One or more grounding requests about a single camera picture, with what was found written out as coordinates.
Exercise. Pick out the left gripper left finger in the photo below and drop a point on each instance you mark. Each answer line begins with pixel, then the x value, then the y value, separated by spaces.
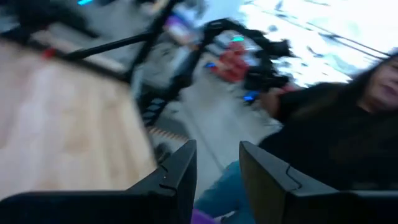
pixel 183 177

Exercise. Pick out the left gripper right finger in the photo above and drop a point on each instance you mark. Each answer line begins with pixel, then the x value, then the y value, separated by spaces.
pixel 264 180

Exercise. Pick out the purple plastic bucket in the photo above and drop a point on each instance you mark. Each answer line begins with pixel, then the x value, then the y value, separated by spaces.
pixel 202 218

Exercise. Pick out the person's hand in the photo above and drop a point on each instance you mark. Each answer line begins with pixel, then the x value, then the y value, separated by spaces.
pixel 270 99

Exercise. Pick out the person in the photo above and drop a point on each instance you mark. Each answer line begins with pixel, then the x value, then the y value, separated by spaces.
pixel 335 140

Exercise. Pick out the black background robot rig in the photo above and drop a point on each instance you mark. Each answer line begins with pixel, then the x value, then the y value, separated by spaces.
pixel 236 59

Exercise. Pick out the black aluminium table frame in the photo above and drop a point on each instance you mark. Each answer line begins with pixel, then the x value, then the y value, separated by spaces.
pixel 105 46

